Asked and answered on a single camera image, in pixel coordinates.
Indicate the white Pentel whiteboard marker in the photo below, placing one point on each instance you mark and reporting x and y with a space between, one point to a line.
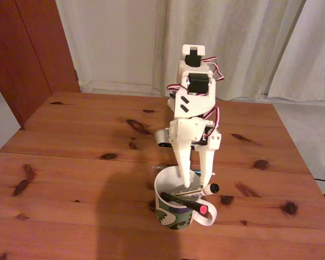
208 189

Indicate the black fineliner pen red end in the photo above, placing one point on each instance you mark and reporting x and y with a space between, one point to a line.
189 203

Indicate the silver oval webcam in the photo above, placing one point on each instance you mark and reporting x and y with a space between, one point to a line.
161 136

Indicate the white mug green pattern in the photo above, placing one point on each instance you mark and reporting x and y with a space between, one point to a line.
173 216

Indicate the white fabric curtain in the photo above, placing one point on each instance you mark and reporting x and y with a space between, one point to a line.
319 54
246 27

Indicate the brown wooden door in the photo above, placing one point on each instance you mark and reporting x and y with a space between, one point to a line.
29 54

